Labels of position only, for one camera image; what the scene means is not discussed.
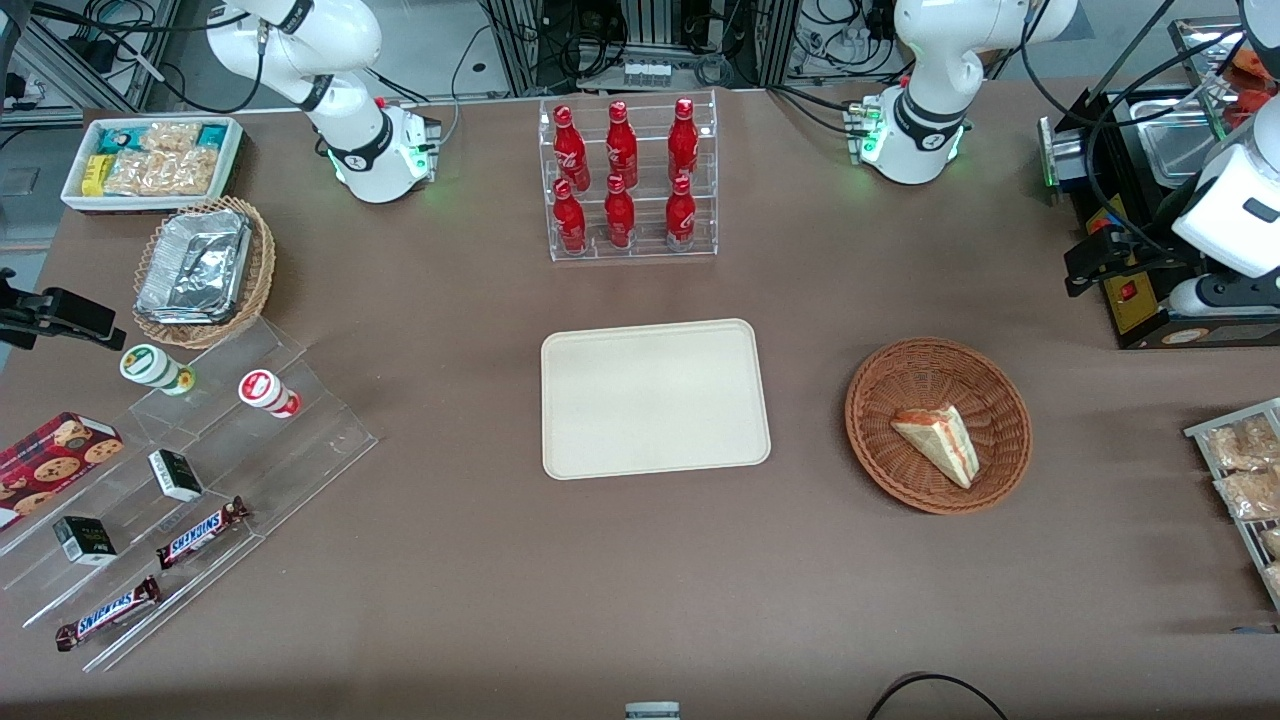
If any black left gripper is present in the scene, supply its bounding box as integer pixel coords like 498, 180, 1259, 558
1063, 231, 1202, 298

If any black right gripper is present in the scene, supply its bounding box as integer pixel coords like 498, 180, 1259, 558
0, 265, 127, 352

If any light wicker basket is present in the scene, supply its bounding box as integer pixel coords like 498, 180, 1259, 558
131, 195, 277, 350

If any wrapped triangle sandwich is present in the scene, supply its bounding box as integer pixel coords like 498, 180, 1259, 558
889, 403, 982, 491

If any brown wicker basket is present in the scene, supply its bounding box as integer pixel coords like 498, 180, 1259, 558
844, 337, 1034, 517

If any beige plastic tray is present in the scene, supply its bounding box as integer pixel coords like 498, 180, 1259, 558
540, 317, 773, 482

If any black metal countertop appliance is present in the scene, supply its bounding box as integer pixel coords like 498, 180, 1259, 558
1038, 84, 1280, 352

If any green lid yoghurt cup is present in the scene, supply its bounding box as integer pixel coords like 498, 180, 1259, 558
119, 343, 197, 397

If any white rectangular snack bin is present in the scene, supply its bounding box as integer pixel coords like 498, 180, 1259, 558
60, 115, 246, 216

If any stack of foil containers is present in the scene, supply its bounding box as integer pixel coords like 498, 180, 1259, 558
135, 208, 252, 326

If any red tartan cookie box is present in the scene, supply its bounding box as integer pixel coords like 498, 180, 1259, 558
0, 411, 125, 532

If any clear bag of crackers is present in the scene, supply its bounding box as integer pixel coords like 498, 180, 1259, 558
140, 120, 207, 154
103, 149, 223, 199

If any small black box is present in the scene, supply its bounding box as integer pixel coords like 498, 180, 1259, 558
147, 448, 205, 504
52, 515, 119, 568

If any red lid yoghurt cup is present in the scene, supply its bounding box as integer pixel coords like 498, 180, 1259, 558
237, 368, 302, 420

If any clear acrylic stepped shelf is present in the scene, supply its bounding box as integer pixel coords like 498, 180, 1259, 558
0, 320, 380, 674

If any Snickers chocolate bar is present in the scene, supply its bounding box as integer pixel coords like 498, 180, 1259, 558
154, 496, 250, 572
54, 575, 164, 653

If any red orange food packet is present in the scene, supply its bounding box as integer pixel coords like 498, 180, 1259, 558
1232, 44, 1280, 132

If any red cola bottle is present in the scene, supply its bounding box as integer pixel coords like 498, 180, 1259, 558
667, 96, 701, 185
604, 99, 640, 190
664, 174, 698, 252
552, 177, 588, 255
552, 103, 592, 192
603, 172, 637, 250

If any clear acrylic bottle rack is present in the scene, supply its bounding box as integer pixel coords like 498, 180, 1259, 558
537, 89, 720, 264

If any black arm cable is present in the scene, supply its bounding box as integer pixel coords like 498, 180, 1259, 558
1084, 0, 1251, 256

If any grey wire rack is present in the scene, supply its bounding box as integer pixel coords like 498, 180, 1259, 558
1184, 397, 1280, 613

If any aluminium frame structure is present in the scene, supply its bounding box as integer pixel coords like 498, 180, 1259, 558
0, 0, 183, 127

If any black cable loop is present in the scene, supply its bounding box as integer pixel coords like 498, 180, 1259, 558
865, 671, 1012, 720

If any aluminium frame equipment rack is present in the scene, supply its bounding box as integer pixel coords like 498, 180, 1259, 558
478, 0, 803, 97

